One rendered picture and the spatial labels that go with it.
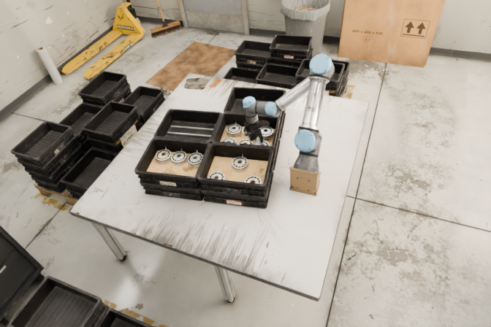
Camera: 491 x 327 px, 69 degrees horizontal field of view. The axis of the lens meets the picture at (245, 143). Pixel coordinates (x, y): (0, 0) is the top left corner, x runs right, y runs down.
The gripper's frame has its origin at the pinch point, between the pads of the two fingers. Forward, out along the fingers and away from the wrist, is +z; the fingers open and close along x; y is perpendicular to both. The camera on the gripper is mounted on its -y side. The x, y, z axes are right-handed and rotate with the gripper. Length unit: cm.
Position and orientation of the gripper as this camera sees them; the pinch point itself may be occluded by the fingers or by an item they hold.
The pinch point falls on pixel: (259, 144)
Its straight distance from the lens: 231.3
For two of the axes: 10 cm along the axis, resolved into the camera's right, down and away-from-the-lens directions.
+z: 1.6, 7.7, 6.1
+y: -8.3, 4.4, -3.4
